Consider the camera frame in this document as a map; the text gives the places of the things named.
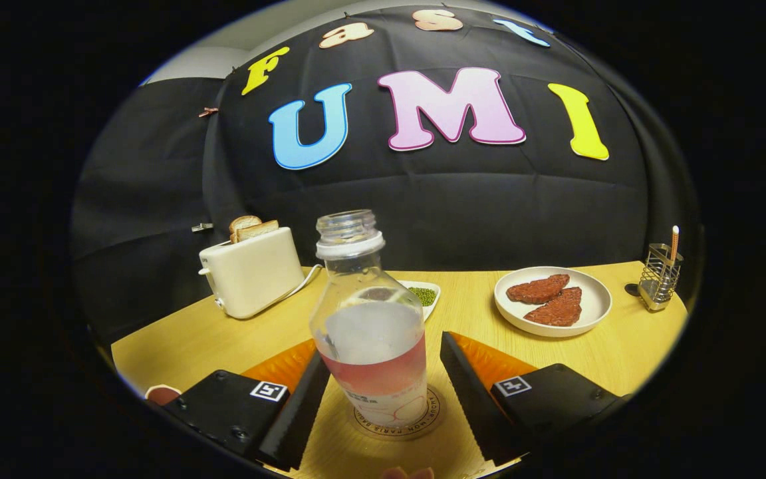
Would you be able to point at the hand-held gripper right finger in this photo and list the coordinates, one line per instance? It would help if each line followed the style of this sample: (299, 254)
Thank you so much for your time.
(473, 406)

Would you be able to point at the small black disc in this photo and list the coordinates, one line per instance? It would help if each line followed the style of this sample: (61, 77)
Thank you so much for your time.
(632, 290)

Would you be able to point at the brown meat patty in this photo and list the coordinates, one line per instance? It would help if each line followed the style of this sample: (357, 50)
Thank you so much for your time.
(556, 311)
(537, 289)

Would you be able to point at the wooden table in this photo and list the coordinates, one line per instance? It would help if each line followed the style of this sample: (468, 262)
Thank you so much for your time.
(476, 359)

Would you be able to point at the small dish of green beans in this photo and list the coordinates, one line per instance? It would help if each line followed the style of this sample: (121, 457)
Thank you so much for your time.
(428, 296)

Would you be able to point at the toast slice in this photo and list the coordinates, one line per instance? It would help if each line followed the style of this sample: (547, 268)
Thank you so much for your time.
(260, 231)
(242, 224)

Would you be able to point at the silver clip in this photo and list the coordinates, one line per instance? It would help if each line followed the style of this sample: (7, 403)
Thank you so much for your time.
(202, 227)

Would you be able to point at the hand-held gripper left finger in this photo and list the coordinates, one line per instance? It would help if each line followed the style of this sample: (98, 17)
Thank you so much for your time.
(293, 419)

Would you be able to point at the black backdrop cloth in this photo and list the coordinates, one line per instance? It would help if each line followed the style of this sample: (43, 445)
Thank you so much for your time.
(489, 199)

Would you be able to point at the pink clip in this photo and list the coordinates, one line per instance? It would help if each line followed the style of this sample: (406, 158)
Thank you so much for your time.
(208, 112)

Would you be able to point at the clear juice bottle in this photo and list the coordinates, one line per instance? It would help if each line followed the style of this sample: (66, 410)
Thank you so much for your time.
(370, 346)

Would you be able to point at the cream toaster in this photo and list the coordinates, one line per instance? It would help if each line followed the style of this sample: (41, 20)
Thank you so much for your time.
(253, 273)

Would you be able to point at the white round plate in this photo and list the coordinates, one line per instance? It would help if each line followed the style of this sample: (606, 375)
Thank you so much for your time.
(596, 303)

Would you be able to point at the round wooden coaster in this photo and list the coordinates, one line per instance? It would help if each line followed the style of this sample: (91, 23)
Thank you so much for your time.
(433, 416)

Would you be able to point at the orange striped straw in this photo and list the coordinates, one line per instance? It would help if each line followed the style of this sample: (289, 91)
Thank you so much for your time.
(674, 243)

